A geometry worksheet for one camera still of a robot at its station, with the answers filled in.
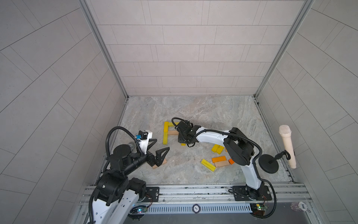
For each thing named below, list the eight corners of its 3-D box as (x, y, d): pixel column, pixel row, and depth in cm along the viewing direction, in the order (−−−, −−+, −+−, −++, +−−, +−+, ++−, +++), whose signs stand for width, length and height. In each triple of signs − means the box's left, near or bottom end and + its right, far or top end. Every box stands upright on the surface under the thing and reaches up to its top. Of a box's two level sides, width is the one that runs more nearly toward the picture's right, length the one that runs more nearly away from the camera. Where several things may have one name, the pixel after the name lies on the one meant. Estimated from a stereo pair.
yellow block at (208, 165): (200, 163, 84) (200, 161, 82) (202, 159, 85) (202, 158, 83) (214, 172, 81) (214, 171, 79) (215, 168, 82) (216, 167, 80)
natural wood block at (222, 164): (215, 167, 82) (216, 166, 81) (214, 163, 84) (215, 162, 82) (228, 165, 83) (229, 164, 82) (227, 161, 85) (228, 160, 83)
